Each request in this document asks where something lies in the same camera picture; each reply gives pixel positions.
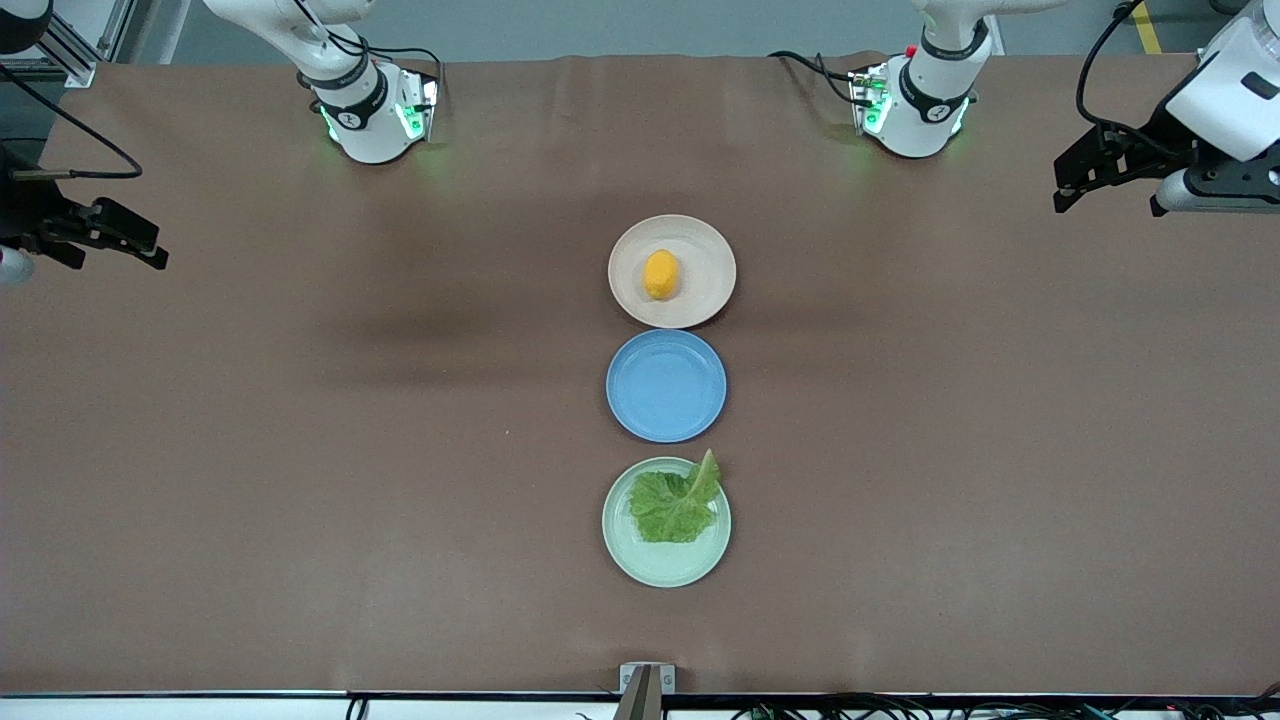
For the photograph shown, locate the yellow lemon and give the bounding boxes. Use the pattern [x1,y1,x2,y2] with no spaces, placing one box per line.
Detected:
[643,250,682,301]

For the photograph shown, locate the green lettuce leaf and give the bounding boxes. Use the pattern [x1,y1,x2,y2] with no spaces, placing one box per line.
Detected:
[628,449,723,545]

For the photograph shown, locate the brown table cover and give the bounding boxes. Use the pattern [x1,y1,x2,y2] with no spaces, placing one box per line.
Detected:
[0,50,1280,698]

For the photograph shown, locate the beige round plate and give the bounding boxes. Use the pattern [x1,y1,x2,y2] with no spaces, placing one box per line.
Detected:
[608,214,738,330]

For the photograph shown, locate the blue round plate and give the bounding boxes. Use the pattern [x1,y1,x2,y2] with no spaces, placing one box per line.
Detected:
[605,329,729,444]

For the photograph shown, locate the pale green round plate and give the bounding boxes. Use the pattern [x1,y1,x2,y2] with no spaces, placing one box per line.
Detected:
[601,456,733,589]

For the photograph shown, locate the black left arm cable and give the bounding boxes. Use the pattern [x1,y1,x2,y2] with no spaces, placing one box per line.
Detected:
[1075,0,1201,163]

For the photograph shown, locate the aluminium frame profile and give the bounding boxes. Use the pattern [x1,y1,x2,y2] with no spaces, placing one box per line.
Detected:
[28,0,138,89]

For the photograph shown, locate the black left base cable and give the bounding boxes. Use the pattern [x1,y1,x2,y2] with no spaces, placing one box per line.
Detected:
[767,49,866,107]

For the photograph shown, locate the black base cable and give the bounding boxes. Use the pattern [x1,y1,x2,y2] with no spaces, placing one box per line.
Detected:
[330,30,447,113]
[767,49,866,107]

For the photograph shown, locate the black right base cable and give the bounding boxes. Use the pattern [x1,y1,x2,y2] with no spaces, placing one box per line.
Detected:
[330,30,447,113]

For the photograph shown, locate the black cable bundle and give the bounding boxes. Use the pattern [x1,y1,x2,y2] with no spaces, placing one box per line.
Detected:
[730,690,1280,720]

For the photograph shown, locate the grey metal camera bracket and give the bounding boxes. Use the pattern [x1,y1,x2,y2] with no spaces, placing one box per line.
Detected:
[612,662,677,720]

